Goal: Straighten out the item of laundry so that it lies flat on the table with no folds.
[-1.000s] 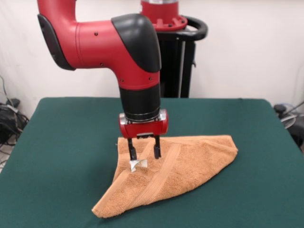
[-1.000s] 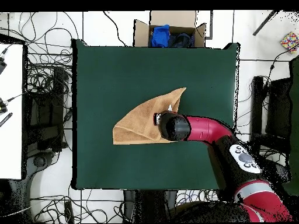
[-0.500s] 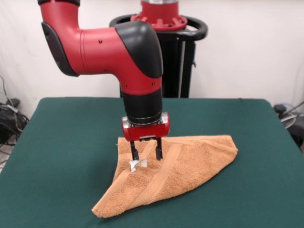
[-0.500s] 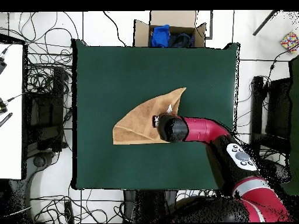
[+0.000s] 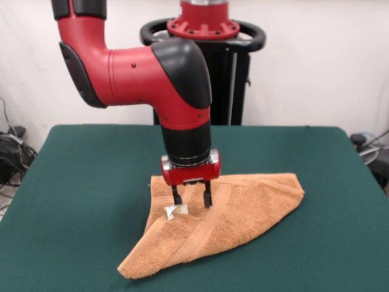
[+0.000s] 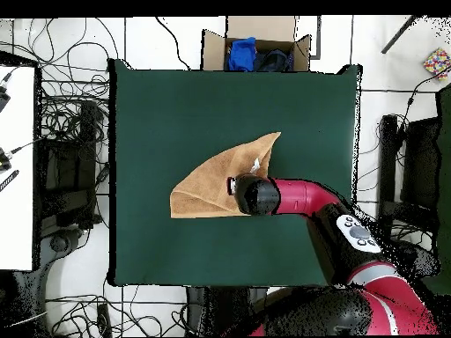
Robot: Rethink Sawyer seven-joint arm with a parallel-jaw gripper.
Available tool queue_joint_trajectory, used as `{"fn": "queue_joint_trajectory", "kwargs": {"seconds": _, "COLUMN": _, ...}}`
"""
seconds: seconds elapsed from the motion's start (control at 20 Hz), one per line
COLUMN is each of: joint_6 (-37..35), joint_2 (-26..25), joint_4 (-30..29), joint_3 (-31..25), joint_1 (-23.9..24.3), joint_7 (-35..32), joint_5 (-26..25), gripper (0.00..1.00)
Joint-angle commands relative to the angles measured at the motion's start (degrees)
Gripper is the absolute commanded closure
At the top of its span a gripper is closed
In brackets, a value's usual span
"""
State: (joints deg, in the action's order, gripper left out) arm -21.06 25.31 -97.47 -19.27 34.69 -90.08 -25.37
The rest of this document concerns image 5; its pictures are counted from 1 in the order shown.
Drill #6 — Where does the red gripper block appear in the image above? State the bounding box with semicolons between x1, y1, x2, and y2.
160;148;222;209

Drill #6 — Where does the orange terry towel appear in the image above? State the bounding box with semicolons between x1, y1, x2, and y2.
117;172;306;280

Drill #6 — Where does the dark green table cloth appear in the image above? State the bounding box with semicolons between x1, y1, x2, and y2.
0;123;389;292

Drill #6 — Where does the grey stand base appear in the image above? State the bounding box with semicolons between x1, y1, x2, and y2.
359;145;380;165

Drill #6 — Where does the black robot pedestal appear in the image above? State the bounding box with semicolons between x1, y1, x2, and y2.
139;18;267;126

